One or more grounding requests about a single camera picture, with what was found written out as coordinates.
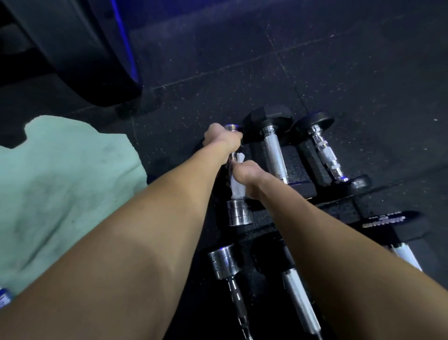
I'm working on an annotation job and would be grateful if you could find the person's right forearm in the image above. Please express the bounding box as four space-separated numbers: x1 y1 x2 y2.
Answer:
260 178 448 340

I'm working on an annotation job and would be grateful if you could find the large chrome dumbbell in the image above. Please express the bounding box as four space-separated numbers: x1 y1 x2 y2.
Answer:
208 244 254 340

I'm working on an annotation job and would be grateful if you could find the person's left hand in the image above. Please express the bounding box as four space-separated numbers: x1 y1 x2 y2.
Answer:
203 123 243 155

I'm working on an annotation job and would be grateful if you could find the white blue wet wipes pack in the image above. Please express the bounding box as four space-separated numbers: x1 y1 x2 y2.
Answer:
0 288 14 310

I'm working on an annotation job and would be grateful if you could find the person's right hand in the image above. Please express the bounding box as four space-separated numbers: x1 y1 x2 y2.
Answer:
232 160 280 203

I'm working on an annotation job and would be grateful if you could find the light green cloth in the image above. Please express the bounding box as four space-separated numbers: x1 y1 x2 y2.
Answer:
0 115 148 295

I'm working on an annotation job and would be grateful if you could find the small chrome dumbbell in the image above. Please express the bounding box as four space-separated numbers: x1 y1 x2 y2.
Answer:
224 123 254 227

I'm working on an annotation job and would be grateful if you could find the white wet wipe sheet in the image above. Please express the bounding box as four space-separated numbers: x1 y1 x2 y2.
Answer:
229 152 247 200

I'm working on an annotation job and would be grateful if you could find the person's left forearm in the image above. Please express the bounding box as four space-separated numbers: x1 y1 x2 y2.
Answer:
0 143 231 340

